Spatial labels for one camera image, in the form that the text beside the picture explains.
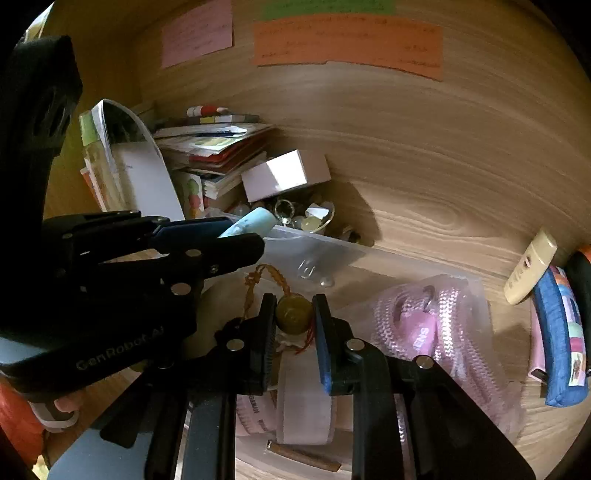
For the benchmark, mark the clear plastic clip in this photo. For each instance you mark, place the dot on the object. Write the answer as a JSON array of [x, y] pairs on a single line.
[[315, 273]]

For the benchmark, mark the white cardboard box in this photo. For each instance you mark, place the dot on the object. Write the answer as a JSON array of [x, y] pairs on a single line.
[[286, 175]]

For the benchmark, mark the blue patchwork pouch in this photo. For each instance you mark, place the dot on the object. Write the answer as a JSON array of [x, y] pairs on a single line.
[[556, 332]]

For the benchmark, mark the pink sticky note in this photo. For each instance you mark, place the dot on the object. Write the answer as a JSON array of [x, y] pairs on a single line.
[[196, 34]]

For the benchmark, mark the brown stick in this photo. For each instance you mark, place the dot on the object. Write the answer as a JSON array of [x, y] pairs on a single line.
[[304, 457]]

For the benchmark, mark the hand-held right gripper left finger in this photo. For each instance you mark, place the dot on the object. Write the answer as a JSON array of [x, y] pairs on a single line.
[[267, 332]]

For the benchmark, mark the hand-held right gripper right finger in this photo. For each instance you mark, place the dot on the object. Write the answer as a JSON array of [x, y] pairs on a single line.
[[324, 346]]

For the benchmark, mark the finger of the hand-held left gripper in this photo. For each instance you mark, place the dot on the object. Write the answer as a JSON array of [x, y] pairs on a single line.
[[221, 256], [194, 228]]

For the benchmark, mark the light blue tube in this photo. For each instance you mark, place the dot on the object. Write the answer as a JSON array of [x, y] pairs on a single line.
[[251, 221]]

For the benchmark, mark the person's left hand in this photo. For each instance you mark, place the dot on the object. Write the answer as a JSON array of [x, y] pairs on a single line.
[[68, 404]]

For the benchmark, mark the red and white glue stick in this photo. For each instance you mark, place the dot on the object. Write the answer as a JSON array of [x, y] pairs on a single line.
[[207, 110]]

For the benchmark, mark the pile of small trinkets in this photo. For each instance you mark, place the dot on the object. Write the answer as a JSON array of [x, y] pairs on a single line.
[[314, 217]]

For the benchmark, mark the wooden desktop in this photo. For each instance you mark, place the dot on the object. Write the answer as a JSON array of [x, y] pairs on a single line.
[[438, 240]]

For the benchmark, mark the clear plastic storage bin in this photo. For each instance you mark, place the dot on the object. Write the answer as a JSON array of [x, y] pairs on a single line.
[[378, 263]]

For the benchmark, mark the orange sticky note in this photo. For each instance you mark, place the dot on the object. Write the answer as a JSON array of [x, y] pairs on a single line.
[[346, 46]]

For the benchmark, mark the green sticky note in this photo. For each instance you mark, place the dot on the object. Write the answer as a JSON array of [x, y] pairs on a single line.
[[328, 9]]

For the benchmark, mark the black case orange zipper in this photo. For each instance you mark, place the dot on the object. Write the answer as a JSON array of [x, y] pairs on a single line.
[[579, 295]]

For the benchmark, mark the cream tube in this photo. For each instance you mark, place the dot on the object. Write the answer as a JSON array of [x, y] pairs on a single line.
[[531, 267]]

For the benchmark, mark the stack of books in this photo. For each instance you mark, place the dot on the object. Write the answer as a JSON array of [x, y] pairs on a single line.
[[217, 152]]

